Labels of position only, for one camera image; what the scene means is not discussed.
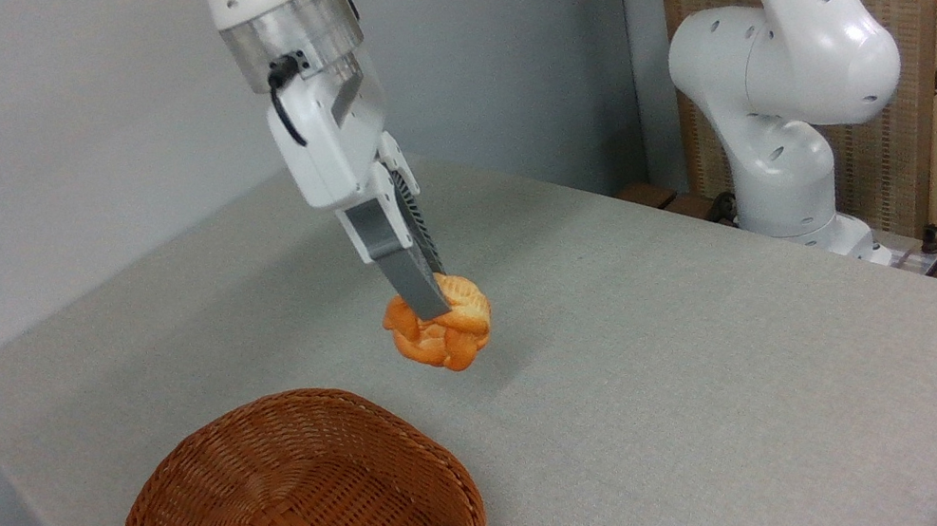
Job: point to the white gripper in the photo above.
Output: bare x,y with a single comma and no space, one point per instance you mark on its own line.
333,152

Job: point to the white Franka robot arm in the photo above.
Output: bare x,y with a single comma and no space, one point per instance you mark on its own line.
788,52

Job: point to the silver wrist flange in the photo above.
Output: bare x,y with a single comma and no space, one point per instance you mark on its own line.
293,34

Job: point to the white box with plug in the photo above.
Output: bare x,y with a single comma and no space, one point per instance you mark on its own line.
906,255

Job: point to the brown wicker basket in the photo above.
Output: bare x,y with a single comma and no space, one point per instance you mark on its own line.
311,464

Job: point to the small knotted bread roll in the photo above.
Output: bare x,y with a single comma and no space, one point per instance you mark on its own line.
452,333

